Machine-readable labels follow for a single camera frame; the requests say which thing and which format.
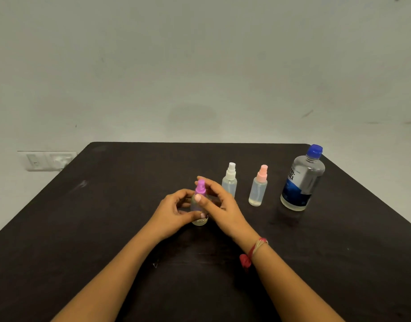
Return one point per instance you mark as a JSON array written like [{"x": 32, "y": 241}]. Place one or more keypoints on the white plug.
[{"x": 61, "y": 160}]

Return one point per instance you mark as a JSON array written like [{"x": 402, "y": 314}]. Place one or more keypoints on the white spray cap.
[{"x": 231, "y": 171}]

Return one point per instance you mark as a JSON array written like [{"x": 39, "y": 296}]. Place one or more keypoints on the person's right forearm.
[{"x": 292, "y": 288}]

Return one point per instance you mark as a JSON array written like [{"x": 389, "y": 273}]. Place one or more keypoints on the pink spray cap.
[{"x": 262, "y": 173}]

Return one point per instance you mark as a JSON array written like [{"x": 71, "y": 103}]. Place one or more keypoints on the person's left hand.
[{"x": 170, "y": 217}]

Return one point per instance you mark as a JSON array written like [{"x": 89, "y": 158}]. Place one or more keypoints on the small clear bottle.
[
  {"x": 229, "y": 186},
  {"x": 258, "y": 192}
]

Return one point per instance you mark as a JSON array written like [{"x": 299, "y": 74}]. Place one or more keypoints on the red thread wristband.
[{"x": 245, "y": 261}]

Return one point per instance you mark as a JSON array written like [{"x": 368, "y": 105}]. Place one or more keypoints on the white wall socket panel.
[{"x": 34, "y": 161}]

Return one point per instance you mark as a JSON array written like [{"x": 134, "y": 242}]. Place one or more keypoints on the large clear bottle blue label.
[{"x": 302, "y": 182}]

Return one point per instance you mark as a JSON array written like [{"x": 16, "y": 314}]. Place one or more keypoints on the person's right hand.
[{"x": 227, "y": 214}]

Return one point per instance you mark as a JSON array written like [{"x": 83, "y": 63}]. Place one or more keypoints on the small round bottle purple print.
[{"x": 196, "y": 206}]

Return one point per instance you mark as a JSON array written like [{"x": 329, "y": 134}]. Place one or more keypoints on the blue screw cap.
[{"x": 314, "y": 151}]

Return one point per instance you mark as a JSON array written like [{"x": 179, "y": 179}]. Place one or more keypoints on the purple spray cap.
[{"x": 200, "y": 187}]

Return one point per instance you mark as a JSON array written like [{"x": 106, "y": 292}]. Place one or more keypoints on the person's left forearm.
[{"x": 104, "y": 285}]

